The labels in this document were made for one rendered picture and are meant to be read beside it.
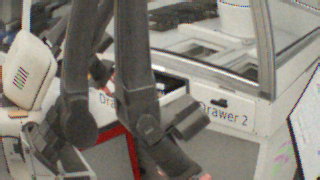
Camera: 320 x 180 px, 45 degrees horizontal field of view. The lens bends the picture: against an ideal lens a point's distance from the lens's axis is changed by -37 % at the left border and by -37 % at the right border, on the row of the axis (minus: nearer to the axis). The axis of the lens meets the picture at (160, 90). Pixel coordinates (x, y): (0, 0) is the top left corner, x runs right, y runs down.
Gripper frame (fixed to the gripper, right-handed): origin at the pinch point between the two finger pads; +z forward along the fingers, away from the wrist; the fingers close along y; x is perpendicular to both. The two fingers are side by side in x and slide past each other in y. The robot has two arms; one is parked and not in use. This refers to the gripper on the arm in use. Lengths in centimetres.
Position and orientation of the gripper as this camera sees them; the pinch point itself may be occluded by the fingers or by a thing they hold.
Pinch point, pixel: (113, 89)
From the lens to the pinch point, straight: 181.2
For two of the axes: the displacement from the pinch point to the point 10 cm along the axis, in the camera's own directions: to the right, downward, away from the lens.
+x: -7.1, -2.2, 6.7
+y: 5.2, -8.0, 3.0
